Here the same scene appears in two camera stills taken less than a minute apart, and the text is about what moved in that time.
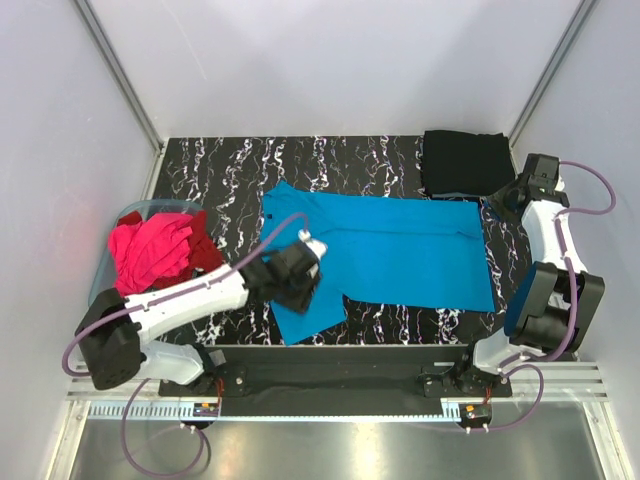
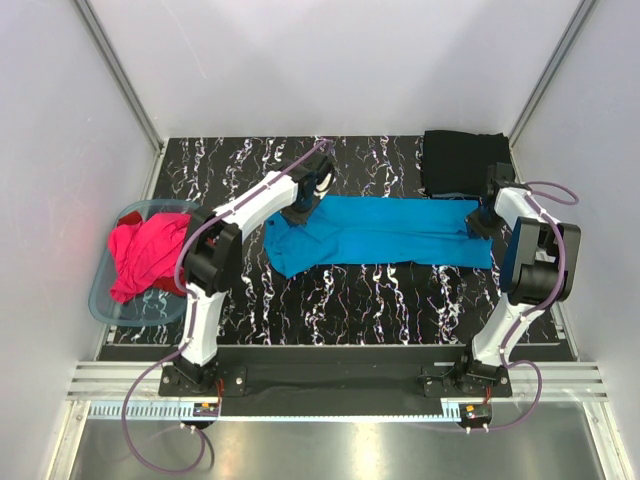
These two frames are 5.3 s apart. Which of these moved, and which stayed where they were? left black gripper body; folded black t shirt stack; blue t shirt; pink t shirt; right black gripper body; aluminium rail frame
Moved: left black gripper body; blue t shirt; right black gripper body
Stayed: folded black t shirt stack; aluminium rail frame; pink t shirt
